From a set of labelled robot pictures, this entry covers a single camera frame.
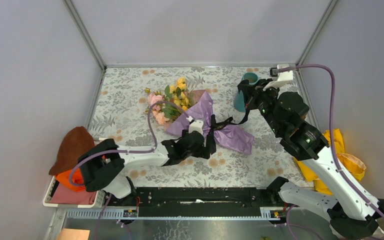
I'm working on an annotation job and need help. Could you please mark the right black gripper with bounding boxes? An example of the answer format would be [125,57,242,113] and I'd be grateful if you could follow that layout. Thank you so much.
[240,78,284,135]

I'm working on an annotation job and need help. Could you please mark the black ribbon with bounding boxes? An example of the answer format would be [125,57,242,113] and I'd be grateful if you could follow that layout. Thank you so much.
[206,110,255,155]

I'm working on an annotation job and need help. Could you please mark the purple wrapping paper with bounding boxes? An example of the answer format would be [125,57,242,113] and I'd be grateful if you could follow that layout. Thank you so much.
[165,90,255,155]

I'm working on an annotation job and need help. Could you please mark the pink flower stems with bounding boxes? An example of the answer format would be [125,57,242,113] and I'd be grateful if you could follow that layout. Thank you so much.
[144,88,169,126]

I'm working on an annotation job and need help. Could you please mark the yellow flower stems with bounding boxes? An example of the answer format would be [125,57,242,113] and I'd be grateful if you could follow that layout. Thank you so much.
[161,77,197,121]

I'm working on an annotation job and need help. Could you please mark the pink wrapping paper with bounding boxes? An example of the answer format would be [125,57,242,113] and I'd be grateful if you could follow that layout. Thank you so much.
[189,89,206,106]

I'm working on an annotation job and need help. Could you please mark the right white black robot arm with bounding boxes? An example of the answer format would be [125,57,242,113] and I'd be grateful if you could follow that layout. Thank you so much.
[237,79,384,240]

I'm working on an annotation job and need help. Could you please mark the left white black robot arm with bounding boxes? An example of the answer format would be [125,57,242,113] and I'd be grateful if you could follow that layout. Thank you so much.
[76,130,217,206]

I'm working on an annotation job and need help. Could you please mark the teal cylindrical vase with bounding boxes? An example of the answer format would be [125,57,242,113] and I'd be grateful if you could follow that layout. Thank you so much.
[233,72,259,113]

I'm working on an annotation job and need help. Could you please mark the floral patterned table mat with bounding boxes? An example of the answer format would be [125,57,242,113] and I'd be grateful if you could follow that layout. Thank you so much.
[89,66,313,188]

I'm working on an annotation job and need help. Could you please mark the white plastic basket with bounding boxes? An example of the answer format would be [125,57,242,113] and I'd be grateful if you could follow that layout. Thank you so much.
[42,137,113,209]

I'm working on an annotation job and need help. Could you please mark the brown cloth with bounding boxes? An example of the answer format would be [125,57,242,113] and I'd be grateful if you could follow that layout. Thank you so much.
[48,126,95,176]

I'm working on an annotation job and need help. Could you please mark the yellow cloth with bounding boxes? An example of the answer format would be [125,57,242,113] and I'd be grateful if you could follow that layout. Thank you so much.
[293,128,367,195]

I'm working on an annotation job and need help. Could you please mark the orange cloth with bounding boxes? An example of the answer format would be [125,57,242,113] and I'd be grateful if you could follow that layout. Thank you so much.
[55,155,108,193]

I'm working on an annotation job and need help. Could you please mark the pink cloth in basket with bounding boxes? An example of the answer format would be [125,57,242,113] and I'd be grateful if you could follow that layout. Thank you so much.
[49,185,97,205]

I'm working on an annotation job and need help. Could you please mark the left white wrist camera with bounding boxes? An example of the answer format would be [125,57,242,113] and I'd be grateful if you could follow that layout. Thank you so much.
[186,116,204,136]

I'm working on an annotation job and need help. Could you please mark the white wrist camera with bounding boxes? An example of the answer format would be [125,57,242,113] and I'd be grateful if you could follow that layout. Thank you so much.
[186,116,204,136]
[263,63,296,91]

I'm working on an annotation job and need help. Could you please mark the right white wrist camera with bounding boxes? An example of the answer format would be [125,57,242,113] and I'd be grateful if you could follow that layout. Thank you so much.
[263,63,296,91]

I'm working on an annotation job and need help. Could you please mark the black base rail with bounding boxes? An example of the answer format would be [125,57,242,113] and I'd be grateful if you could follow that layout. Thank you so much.
[109,187,289,218]

